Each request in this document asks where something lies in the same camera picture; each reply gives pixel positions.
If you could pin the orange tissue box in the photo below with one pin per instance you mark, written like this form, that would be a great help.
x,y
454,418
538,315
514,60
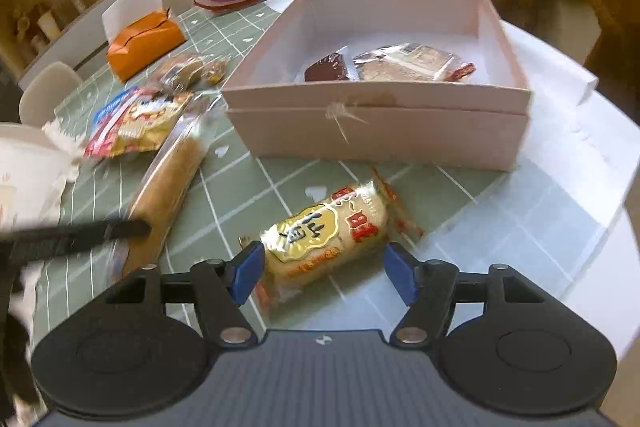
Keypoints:
x,y
138,33

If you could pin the green grid tablecloth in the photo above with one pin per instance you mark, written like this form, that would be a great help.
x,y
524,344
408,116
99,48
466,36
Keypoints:
x,y
545,218

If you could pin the white dining chair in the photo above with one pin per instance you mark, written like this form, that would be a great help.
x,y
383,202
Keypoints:
x,y
46,92

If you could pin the pink cardboard box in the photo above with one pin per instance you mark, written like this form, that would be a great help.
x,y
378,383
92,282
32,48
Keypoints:
x,y
477,122

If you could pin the yellow rice cracker packet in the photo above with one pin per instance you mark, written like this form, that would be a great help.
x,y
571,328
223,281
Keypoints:
x,y
323,237

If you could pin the dark brown cake packet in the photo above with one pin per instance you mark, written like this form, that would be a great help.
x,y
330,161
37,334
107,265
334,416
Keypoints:
x,y
332,67

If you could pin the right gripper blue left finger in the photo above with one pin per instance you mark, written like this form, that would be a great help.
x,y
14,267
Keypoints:
x,y
220,289

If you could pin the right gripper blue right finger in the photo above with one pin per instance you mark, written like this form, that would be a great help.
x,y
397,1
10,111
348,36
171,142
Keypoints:
x,y
427,288

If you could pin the clear wrapped biscuit packet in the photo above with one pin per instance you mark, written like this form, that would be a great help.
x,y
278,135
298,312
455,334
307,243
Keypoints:
x,y
411,61

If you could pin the clear wrapped bread packet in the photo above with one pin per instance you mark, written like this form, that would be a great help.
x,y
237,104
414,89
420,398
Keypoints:
x,y
187,70

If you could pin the long bread roll packet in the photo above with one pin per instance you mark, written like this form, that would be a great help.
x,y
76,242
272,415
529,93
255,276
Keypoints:
x,y
165,183

